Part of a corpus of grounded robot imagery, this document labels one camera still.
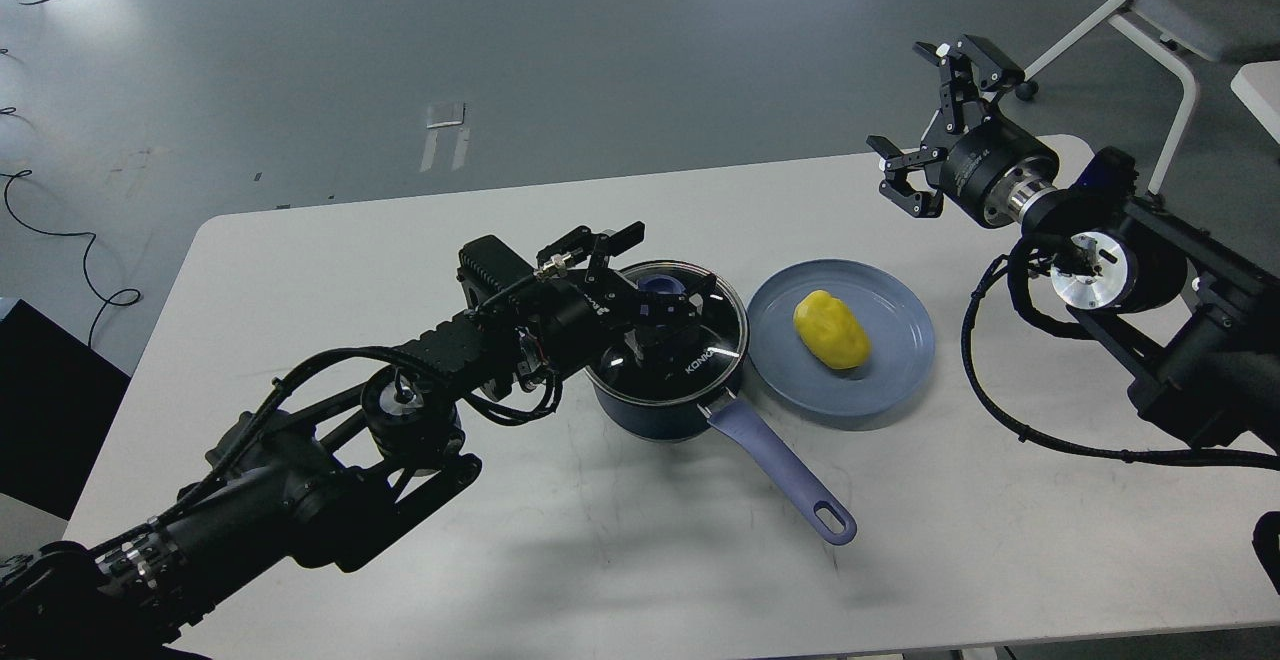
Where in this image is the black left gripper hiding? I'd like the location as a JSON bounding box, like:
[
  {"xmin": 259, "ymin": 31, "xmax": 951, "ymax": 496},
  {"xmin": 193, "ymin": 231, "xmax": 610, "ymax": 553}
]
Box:
[{"xmin": 535, "ymin": 223, "xmax": 717, "ymax": 361}]

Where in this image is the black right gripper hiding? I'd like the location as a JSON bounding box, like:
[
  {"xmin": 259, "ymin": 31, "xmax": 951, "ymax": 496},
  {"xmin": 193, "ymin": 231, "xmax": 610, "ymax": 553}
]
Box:
[{"xmin": 867, "ymin": 35, "xmax": 1060, "ymax": 230}]

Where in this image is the glass pot lid blue knob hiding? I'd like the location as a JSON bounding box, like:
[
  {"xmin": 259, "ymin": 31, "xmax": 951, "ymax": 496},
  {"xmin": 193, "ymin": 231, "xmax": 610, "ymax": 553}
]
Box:
[{"xmin": 585, "ymin": 260, "xmax": 750, "ymax": 405}]

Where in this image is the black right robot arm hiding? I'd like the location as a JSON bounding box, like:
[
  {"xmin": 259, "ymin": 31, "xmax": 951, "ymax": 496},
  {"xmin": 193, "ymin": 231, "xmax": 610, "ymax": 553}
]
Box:
[{"xmin": 867, "ymin": 35, "xmax": 1279, "ymax": 469}]

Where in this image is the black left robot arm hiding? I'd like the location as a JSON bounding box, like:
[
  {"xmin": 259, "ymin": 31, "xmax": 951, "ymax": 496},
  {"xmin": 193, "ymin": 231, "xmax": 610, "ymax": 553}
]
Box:
[{"xmin": 3, "ymin": 223, "xmax": 717, "ymax": 659}]

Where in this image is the yellow potato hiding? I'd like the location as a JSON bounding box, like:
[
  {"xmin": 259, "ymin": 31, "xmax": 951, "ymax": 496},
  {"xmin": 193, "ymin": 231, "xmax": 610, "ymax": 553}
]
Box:
[{"xmin": 792, "ymin": 288, "xmax": 873, "ymax": 370}]

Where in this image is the blue round plate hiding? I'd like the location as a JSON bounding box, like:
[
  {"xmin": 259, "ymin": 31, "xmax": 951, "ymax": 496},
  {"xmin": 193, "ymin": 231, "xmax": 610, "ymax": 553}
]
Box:
[{"xmin": 748, "ymin": 258, "xmax": 934, "ymax": 427}]

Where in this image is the white grey office chair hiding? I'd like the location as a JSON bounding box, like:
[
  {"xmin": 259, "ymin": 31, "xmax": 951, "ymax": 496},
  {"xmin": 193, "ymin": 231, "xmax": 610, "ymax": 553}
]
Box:
[{"xmin": 1015, "ymin": 0, "xmax": 1279, "ymax": 194}]

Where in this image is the white table at right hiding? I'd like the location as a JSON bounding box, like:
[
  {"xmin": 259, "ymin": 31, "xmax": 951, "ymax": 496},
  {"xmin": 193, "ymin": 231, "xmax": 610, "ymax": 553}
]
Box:
[{"xmin": 1230, "ymin": 60, "xmax": 1280, "ymax": 145}]

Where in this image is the black box at left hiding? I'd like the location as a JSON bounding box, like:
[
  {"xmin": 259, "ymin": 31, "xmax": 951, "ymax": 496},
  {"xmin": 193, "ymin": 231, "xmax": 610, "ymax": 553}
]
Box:
[{"xmin": 1, "ymin": 297, "xmax": 131, "ymax": 521}]

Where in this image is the dark blue saucepan purple handle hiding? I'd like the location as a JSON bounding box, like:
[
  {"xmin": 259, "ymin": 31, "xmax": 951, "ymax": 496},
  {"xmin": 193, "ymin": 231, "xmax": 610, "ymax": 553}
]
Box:
[{"xmin": 585, "ymin": 260, "xmax": 859, "ymax": 547}]

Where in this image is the black cable on floor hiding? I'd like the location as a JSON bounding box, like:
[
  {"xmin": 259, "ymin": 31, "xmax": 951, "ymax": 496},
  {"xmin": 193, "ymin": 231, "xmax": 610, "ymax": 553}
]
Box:
[{"xmin": 0, "ymin": 168, "xmax": 142, "ymax": 349}]

